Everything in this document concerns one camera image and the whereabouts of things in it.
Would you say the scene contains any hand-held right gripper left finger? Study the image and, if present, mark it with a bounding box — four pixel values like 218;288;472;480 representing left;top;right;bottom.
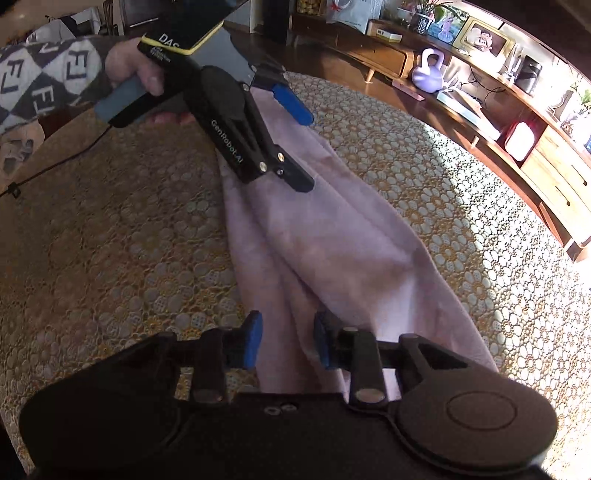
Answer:
115;310;264;404

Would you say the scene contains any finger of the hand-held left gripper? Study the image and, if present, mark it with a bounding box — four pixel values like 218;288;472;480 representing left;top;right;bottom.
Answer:
203;92;316;193
252;58;315;127

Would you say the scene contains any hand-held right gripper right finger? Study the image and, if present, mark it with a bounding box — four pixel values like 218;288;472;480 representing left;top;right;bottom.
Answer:
313;310;469;408

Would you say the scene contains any lilac long-sleeve garment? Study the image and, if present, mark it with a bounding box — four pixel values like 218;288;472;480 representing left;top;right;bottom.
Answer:
217;85;499;402

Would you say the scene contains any person's left hand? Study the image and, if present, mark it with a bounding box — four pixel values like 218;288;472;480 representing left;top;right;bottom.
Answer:
105;37;165;96

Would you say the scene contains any black refrigerator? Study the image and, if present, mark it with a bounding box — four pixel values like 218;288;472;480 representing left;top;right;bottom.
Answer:
263;0;291;38

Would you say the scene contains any wooden media cabinet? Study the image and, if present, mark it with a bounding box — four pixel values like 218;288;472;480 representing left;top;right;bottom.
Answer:
291;11;591;264

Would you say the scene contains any white shopping bag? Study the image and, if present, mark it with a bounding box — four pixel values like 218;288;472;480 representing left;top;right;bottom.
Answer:
325;0;384;33

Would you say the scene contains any pink flat box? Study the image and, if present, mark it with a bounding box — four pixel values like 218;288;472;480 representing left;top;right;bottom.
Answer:
392;80;426;100

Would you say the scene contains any lilac swan ornament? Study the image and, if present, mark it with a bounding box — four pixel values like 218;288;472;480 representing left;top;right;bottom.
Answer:
411;48;446;93

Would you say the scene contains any patterned vase with flowers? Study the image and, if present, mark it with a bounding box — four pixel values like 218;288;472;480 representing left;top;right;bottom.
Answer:
406;0;458;36

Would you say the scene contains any yellow lace tablecloth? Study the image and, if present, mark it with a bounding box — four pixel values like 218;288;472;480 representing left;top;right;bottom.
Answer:
0;71;591;462

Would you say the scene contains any colourful photo print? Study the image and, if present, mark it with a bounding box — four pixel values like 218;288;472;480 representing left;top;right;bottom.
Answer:
427;7;469;44

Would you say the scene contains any stack of white books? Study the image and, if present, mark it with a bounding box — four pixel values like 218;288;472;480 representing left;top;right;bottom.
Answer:
436;90;502;141

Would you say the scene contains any person's patterned sweater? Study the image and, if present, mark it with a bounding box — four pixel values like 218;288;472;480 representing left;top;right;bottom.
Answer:
0;121;46;195

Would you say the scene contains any red white storage box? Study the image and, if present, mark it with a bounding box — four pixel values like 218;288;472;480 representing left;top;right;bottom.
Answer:
503;117;539;162

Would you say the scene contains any black cylindrical speaker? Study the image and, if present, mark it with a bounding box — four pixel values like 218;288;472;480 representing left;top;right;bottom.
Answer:
515;55;543;95

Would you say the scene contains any green potted plant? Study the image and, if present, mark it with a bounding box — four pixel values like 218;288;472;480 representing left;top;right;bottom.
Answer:
558;83;591;139

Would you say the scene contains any gold picture frame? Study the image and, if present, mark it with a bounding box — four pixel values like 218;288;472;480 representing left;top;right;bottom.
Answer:
455;17;515;58

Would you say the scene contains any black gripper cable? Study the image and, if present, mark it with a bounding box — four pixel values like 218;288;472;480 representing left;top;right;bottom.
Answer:
0;124;114;199

